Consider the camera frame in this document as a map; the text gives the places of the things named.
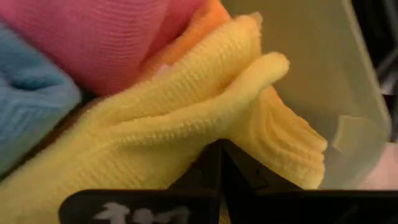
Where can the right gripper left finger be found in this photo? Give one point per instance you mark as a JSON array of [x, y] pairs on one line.
[[208, 174]]

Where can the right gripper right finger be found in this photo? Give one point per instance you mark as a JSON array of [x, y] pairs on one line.
[[242, 183]]

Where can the yellow microfiber towel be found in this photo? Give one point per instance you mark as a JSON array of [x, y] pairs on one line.
[[155, 124]]

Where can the orange microfiber towel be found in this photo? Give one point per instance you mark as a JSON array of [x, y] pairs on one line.
[[199, 28]]

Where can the yellow-green plastic bin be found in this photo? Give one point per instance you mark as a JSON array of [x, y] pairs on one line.
[[326, 62]]

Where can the pink microfiber towel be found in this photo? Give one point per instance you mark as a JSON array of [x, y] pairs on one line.
[[93, 37]]

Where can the blue microfiber towel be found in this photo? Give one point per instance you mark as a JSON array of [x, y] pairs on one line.
[[31, 102]]

